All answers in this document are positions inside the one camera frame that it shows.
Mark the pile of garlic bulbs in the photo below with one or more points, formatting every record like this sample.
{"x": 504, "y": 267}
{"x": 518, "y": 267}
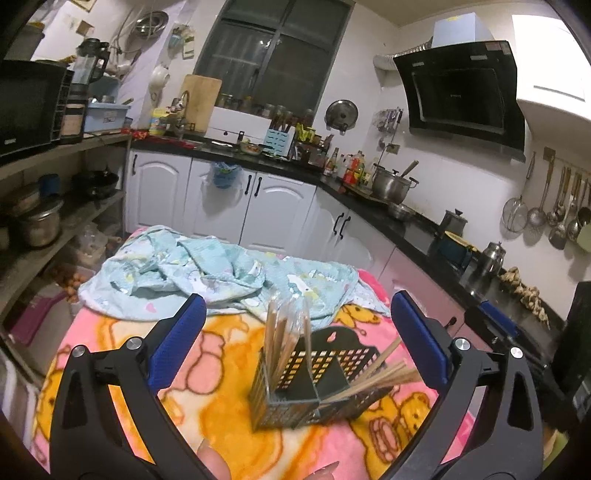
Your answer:
{"x": 526, "y": 295}

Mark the metal sink faucet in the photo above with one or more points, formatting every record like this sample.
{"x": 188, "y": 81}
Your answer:
{"x": 182, "y": 110}

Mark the yellow container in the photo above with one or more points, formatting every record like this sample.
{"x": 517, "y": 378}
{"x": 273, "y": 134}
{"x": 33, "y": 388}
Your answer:
{"x": 159, "y": 122}

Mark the small steel bowl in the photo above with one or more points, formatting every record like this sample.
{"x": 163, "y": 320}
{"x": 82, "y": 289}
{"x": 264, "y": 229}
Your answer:
{"x": 400, "y": 212}

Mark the steel canister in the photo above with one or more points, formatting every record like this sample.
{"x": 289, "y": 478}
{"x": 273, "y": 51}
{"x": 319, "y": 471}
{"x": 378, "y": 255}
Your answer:
{"x": 493, "y": 258}

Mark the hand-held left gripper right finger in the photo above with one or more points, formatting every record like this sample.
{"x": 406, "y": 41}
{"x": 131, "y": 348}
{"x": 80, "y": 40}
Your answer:
{"x": 420, "y": 341}

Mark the light blue plastic basket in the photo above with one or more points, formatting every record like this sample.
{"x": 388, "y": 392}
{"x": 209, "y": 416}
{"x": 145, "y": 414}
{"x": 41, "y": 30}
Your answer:
{"x": 108, "y": 117}

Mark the silver exhaust duct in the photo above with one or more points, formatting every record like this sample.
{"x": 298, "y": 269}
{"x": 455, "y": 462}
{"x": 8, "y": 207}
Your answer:
{"x": 401, "y": 54}

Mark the black range hood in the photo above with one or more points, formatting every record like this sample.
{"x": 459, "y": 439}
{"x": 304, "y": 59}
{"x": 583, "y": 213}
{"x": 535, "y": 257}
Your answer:
{"x": 461, "y": 92}

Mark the light blue printed cloth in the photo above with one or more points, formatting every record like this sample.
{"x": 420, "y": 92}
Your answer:
{"x": 184, "y": 263}

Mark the dark green plastic utensil holder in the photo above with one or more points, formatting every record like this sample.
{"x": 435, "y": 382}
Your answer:
{"x": 295, "y": 406}

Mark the white countertop box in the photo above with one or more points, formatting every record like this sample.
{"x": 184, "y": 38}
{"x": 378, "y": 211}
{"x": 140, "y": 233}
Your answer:
{"x": 240, "y": 123}

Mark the white kitchen cabinets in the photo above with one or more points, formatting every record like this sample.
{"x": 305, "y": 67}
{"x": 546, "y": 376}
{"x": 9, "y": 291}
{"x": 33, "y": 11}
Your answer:
{"x": 157, "y": 194}

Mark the black microwave oven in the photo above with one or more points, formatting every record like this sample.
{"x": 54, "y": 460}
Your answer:
{"x": 27, "y": 106}

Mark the steel stockpot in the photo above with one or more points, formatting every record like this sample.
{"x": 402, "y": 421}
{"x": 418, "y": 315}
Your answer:
{"x": 391, "y": 184}

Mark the white upper cabinet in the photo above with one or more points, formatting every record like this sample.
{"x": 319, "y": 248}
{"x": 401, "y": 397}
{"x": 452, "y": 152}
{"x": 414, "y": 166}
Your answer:
{"x": 545, "y": 60}

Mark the purple flat box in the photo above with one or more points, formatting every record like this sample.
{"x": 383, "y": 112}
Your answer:
{"x": 37, "y": 318}

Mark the blue pot with lid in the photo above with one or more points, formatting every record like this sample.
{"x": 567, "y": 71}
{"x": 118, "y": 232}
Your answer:
{"x": 455, "y": 254}

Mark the dark framed window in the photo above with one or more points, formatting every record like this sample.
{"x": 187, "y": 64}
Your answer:
{"x": 258, "y": 64}

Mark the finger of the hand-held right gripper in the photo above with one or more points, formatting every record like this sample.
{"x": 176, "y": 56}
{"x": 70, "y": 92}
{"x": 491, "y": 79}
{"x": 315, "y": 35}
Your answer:
{"x": 496, "y": 316}

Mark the steel pot with lid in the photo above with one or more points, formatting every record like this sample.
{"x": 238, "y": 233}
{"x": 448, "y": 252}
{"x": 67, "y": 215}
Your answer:
{"x": 40, "y": 226}

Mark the wooden cutting board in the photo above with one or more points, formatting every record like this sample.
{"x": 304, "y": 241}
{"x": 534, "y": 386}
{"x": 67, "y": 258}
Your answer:
{"x": 201, "y": 101}

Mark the wall rack of small tools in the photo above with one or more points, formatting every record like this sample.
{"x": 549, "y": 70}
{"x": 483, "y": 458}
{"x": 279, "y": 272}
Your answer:
{"x": 390, "y": 122}

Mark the blue hanging bag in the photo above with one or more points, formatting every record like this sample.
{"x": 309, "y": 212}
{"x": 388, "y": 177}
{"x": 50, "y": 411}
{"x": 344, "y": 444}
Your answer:
{"x": 225, "y": 175}

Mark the hanging steel bowl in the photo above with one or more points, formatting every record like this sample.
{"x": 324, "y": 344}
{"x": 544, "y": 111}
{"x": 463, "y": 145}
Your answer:
{"x": 151, "y": 23}

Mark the open storage shelf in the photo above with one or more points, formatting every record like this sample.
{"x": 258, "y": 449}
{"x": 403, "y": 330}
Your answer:
{"x": 69, "y": 212}

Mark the group of condiment bottles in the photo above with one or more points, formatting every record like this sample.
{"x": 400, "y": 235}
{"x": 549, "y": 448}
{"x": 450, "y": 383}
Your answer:
{"x": 351, "y": 168}

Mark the hanging steel pot lid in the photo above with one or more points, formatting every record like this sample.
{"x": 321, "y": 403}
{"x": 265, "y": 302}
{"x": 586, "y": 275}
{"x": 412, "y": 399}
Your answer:
{"x": 340, "y": 115}

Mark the person's left hand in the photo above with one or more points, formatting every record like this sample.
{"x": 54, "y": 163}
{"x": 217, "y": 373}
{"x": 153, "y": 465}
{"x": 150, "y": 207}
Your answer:
{"x": 214, "y": 461}

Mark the black kitchen countertop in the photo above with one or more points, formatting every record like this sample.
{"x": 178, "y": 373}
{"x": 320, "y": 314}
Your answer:
{"x": 418, "y": 233}

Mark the pile of wooden chopsticks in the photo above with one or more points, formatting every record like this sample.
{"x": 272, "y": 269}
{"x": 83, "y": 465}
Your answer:
{"x": 281, "y": 341}

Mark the light blue knife holder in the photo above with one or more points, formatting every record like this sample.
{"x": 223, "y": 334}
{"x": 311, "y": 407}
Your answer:
{"x": 279, "y": 144}

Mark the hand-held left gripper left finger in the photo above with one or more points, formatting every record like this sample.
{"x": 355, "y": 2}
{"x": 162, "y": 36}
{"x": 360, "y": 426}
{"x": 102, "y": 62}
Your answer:
{"x": 178, "y": 341}

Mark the pink printed blanket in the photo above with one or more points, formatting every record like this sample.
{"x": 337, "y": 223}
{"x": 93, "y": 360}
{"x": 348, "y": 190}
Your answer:
{"x": 231, "y": 350}

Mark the row of hanging kitchen utensils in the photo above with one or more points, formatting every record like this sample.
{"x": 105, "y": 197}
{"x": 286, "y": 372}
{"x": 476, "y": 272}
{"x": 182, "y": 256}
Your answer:
{"x": 554, "y": 207}

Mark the black wok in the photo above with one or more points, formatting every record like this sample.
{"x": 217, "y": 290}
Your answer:
{"x": 96, "y": 183}

